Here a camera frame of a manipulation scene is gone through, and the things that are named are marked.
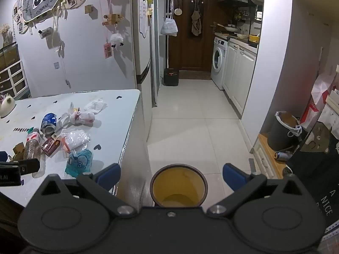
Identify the glass fish tank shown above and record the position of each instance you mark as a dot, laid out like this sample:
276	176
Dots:
9	55

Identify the small brown cardboard piece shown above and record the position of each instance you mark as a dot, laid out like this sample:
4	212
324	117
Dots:
19	149

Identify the white washing machine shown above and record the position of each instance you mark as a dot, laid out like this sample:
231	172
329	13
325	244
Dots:
219	68

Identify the white hanging plastic bag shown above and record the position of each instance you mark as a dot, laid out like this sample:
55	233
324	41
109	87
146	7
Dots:
169	27

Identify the brown door mat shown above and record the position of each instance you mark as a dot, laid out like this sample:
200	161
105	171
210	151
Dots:
194	75

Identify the small cardboard box ornament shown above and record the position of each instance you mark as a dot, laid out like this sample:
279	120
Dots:
89	9

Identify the wooden figure wall ornament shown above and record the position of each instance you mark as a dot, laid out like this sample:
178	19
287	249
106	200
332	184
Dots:
112	19

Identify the white refrigerator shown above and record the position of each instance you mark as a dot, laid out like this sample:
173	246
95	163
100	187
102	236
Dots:
141	58

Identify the brown hanging apron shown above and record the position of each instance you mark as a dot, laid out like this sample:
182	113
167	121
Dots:
196	22

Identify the teal plastic packet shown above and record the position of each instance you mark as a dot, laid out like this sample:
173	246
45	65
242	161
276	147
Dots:
79	161

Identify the frying pan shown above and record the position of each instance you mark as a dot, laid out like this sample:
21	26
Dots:
231	27

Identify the white cat-shaped teapot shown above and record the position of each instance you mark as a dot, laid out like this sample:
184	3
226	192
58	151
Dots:
5	107

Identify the toy camera wall ornament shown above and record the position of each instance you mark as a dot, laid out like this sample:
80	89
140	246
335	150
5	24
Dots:
45	32

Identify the dried flower bunch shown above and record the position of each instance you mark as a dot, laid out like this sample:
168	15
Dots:
5	30

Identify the clear plastic bottle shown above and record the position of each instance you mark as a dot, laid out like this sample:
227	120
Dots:
33	148

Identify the pink hanging tag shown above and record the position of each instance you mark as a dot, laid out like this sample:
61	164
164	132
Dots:
108	50

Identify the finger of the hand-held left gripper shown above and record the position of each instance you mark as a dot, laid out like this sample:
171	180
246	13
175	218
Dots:
2	156
29	166

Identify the white fluffy sheep toy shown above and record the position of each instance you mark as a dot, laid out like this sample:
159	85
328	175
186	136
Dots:
116	39

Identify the white kitchen base cabinet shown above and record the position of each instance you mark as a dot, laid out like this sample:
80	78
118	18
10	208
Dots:
238	79

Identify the white paper sheet on refrigerator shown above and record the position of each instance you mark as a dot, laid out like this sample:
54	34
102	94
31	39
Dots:
143	18

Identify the white cardboard box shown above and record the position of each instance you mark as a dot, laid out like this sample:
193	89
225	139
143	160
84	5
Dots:
331	111

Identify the white drawer cabinet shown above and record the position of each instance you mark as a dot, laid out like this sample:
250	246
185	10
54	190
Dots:
12	78

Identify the yellow container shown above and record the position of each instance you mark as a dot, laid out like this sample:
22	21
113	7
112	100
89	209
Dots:
254	39

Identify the white and red plastic bag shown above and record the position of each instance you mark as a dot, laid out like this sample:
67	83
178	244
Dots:
82	117

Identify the white bowl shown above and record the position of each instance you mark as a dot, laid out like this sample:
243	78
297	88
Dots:
239	35

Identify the silver drink can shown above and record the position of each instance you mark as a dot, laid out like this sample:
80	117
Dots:
282	155

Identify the orange plastic wrapper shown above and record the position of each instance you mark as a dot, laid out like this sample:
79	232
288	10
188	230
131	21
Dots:
64	143

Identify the black bear printed cloth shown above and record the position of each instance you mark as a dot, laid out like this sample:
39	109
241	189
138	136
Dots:
312	169

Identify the crushed blue drink can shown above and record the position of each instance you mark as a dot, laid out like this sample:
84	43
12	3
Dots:
49	120

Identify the grey bin with white liner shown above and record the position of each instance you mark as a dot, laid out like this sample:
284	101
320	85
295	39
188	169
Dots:
280	135

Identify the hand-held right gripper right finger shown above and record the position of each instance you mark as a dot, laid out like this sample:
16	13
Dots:
234	176

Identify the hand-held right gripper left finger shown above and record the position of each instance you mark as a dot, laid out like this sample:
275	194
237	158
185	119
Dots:
108	176

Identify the black space heater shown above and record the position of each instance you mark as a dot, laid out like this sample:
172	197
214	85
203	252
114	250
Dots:
170	78

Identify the white tissue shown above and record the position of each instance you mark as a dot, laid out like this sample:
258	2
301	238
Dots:
95	106

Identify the small grey hanging tag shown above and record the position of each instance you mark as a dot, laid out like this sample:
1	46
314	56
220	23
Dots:
68	83

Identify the hanging round strainer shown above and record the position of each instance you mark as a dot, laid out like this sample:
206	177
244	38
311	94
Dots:
178	11

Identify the small red carton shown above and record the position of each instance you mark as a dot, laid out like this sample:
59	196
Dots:
50	146

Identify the clear plastic bag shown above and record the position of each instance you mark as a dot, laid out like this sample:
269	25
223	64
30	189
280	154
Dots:
76	137

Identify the brown bin with yellow inside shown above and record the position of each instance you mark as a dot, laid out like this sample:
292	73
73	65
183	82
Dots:
169	182

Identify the red and white paper bag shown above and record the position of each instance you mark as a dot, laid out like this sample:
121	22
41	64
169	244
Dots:
321	90

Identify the panda printed fabric wall hanging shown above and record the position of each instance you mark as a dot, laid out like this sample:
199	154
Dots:
39	0

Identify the dark wooden door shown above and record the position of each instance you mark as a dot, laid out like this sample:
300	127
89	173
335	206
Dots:
185	45

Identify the small white wall card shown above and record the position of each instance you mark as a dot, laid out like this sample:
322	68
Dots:
56	65

